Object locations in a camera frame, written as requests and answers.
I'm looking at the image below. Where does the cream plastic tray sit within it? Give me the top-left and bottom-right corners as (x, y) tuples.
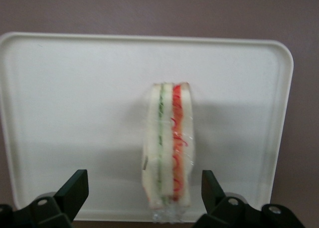
(0, 31), (295, 224)

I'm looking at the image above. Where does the triangle sandwich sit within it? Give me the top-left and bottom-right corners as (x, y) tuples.
(141, 81), (196, 225)

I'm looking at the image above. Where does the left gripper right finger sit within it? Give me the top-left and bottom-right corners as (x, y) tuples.
(195, 169), (306, 228)

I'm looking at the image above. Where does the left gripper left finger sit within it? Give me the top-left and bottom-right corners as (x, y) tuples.
(0, 169), (90, 228)

